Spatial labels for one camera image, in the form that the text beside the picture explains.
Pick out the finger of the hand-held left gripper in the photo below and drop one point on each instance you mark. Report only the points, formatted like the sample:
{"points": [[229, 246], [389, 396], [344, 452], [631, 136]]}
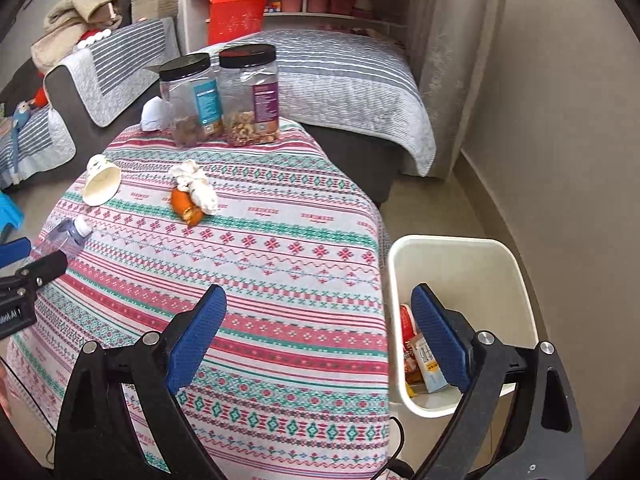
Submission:
{"points": [[12, 252], [45, 267]]}

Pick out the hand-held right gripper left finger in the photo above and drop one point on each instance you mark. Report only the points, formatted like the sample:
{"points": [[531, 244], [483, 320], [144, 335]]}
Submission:
{"points": [[195, 345]]}

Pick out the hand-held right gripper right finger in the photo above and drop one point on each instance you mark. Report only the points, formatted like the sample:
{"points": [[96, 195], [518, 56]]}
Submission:
{"points": [[440, 340]]}

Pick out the clear plastic bottle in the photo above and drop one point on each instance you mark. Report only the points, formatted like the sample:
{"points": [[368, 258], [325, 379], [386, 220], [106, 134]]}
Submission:
{"points": [[62, 237]]}

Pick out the yellow wrapper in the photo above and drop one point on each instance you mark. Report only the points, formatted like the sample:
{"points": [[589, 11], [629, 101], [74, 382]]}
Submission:
{"points": [[412, 390]]}

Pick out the white plastic waste bin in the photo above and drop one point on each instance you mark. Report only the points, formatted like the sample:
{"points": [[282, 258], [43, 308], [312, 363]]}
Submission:
{"points": [[465, 270]]}

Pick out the white paper cup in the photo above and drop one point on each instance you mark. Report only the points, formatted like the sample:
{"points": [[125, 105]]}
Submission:
{"points": [[102, 182]]}

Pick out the orange peel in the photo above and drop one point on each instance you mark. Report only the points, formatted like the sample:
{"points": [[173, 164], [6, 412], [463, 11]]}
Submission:
{"points": [[186, 207]]}

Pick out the tissue wad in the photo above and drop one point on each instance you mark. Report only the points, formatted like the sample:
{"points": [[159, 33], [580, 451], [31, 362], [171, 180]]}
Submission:
{"points": [[200, 185]]}

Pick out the white paper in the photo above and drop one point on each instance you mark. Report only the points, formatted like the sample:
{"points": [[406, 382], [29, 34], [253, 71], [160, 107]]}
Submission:
{"points": [[156, 115]]}

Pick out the blue plastic stool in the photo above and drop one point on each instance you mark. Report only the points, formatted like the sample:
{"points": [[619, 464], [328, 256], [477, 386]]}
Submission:
{"points": [[10, 215]]}

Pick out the patterned striped tablecloth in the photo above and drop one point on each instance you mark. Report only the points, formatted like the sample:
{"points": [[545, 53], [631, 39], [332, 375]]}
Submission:
{"points": [[260, 270]]}

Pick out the striped quilted sofa cover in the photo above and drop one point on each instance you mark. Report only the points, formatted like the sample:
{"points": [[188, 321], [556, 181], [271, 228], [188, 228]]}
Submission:
{"points": [[40, 145], [125, 65]]}

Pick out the orange plush toy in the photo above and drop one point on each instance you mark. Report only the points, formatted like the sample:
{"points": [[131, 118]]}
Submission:
{"points": [[41, 97]]}

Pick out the grey sofa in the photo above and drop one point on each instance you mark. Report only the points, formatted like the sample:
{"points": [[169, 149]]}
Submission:
{"points": [[70, 105]]}

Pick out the dark bed base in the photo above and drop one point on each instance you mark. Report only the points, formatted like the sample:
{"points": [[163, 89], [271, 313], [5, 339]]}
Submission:
{"points": [[360, 160]]}

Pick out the blue label plastic jar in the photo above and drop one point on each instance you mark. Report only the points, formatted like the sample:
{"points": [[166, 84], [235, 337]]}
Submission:
{"points": [[192, 105]]}

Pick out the red white-trimmed plush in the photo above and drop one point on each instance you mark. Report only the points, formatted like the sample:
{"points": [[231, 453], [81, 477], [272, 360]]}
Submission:
{"points": [[92, 37]]}

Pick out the purple label plastic jar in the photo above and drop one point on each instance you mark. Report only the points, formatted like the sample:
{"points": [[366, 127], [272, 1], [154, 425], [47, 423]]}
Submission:
{"points": [[250, 100]]}

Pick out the brown plush toy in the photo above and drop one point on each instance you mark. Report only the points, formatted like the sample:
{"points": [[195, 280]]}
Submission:
{"points": [[107, 7]]}

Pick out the striped grey bed quilt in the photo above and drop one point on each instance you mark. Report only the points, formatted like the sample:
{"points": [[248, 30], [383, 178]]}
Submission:
{"points": [[350, 85]]}

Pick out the beige curtain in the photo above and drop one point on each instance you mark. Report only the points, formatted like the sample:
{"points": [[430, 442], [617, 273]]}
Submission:
{"points": [[450, 60]]}

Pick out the white bookshelf unit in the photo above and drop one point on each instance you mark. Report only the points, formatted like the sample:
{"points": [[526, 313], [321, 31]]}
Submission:
{"points": [[190, 5]]}

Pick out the red open box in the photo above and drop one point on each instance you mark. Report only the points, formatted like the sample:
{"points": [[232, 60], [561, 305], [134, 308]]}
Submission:
{"points": [[237, 20]]}

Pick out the pink soft toy heap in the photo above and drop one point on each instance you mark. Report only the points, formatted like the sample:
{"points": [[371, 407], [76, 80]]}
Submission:
{"points": [[360, 32]]}

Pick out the low pink basket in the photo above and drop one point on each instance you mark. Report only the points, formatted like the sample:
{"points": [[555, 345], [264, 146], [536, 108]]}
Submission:
{"points": [[341, 5]]}

